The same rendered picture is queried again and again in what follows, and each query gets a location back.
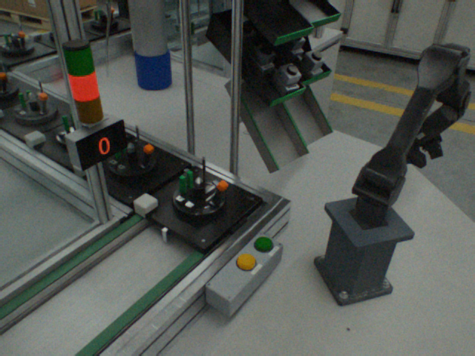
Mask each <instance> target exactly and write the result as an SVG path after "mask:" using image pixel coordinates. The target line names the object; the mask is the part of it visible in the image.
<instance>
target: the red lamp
mask: <svg viewBox="0 0 475 356"><path fill-rule="evenodd" d="M68 75H69V79H70V83H71V88H72V92H73V97H74V99H77V100H79V101H89V100H92V99H95V98H97V97H98V96H99V85H98V81H97V77H96V71H95V72H94V73H92V74H91V75H88V76H72V75H70V74H68Z"/></svg>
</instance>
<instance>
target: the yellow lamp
mask: <svg viewBox="0 0 475 356"><path fill-rule="evenodd" d="M74 101H75V105H76V111H77V115H78V118H79V121H80V122H83V123H87V124H90V123H95V122H99V121H100V120H102V119H103V117H104V113H103V109H102V102H101V98H100V95H99V96H98V97H97V98H95V99H92V100H89V101H79V100H77V99H74Z"/></svg>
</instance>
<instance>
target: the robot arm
mask: <svg viewBox="0 0 475 356"><path fill-rule="evenodd" d="M470 50H471V49H470V48H468V47H467V46H464V45H460V44H454V43H451V42H450V43H446V44H433V45H431V46H429V47H427V48H425V49H424V50H423V51H422V54H421V56H420V58H419V66H418V67H417V70H418V78H419V83H418V85H417V87H416V89H415V91H414V93H413V95H412V97H411V99H410V101H409V103H408V105H407V107H406V108H405V110H404V113H403V114H402V117H401V119H399V121H398V123H397V125H396V127H395V129H394V131H393V133H392V135H391V137H390V139H389V141H388V143H387V144H386V146H385V147H383V148H382V149H381V150H379V151H377V152H375V153H374V154H373V155H372V156H371V158H370V160H369V162H366V163H365V165H364V166H362V167H361V170H360V171H359V173H358V176H357V177H356V182H355V185H354V186H353V189H352V194H355V195H357V196H358V200H357V203H356V208H355V209H351V210H350V214H351V215H352V216H353V218H354V219H355V221H356V222H357V223H358V224H359V225H360V227H361V228H362V229H363V230H369V229H372V228H379V227H382V226H386V225H388V221H386V219H385V218H384V216H385V214H386V211H388V210H389V209H390V207H391V206H392V205H393V204H394V203H395V202H396V200H397V199H398V197H399V194H400V192H401V189H402V187H403V185H404V181H405V177H404V176H405V174H406V173H407V164H411V165H414V166H416V167H418V168H423V167H425V166H426V165H427V158H426V154H424V153H422V152H421V151H420V150H419V147H422V150H423V151H424V152H426V151H428V153H429V154H430V158H431V159H436V158H439V157H441V156H444V155H443V151H442V146H441V143H440V142H442V136H441V133H442V132H444V131H445V130H447V129H448V128H449V127H450V126H452V125H453V124H454V123H456V122H457V121H458V120H460V119H461V118H462V117H463V116H464V114H465V110H466V109H467V108H468V105H469V102H470V98H471V93H472V91H470V89H471V84H470V82H468V81H467V80H466V79H465V70H466V67H467V66H468V62H469V60H470V57H471V54H470ZM435 100H436V101H437V102H441V103H443V105H442V106H441V107H439V108H438V109H436V110H435V111H434V112H433V113H432V114H431V115H429V116H428V117H427V115H428V114H429V112H430V109H431V108H432V106H433V103H434V102H435ZM426 117H427V118H426Z"/></svg>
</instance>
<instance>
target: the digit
mask: <svg viewBox="0 0 475 356"><path fill-rule="evenodd" d="M92 139H93V143H94V149H95V153H96V159H97V162H98V161H100V160H101V159H104V158H105V157H107V156H109V155H111V154H113V153H114V152H115V148H114V141H113V136H112V131H111V128H110V129H108V130H106V131H104V132H102V133H100V134H98V135H96V136H94V137H92Z"/></svg>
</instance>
